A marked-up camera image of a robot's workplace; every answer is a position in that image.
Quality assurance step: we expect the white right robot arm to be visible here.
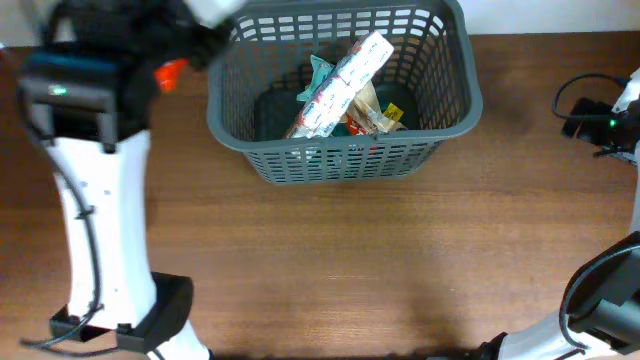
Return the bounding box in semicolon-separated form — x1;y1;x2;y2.
464;71;639;360

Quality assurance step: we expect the teal wet wipes pack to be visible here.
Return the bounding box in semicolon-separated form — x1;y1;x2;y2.
296;55;335;103

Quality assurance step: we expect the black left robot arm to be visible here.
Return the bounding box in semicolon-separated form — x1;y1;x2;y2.
17;0;241;359

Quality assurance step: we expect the orange spaghetti packet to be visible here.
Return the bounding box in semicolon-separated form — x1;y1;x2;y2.
154;58;189;93

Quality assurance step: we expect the green Nescafe coffee bag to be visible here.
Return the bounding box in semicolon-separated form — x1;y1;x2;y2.
329;102;405;139

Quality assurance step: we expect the grey plastic basket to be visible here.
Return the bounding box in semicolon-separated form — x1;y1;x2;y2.
207;0;483;184

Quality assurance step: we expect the beige snack bag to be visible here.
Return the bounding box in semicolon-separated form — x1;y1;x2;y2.
341;81;407;136

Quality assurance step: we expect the Kleenex tissue multipack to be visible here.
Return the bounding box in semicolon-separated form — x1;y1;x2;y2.
284;31;394;138

